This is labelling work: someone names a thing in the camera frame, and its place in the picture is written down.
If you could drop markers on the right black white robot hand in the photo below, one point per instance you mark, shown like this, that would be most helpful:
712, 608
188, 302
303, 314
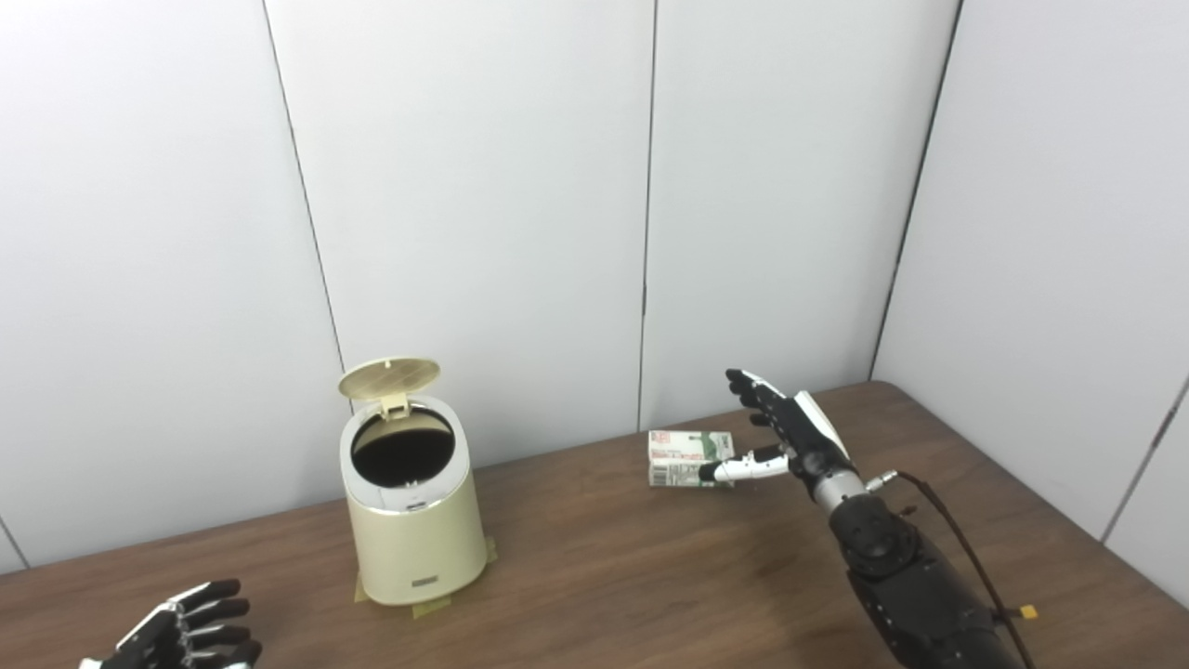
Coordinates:
803, 437

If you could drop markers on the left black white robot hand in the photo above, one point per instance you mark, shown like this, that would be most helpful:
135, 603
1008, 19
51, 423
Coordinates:
186, 636

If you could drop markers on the white green milk carton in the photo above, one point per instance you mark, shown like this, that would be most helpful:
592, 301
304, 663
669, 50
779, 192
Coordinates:
683, 455

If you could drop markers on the cream-colored lidded bin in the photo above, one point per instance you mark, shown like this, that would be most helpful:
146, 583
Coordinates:
418, 548

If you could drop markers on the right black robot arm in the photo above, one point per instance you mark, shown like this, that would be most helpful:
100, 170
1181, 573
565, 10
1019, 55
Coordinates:
910, 585

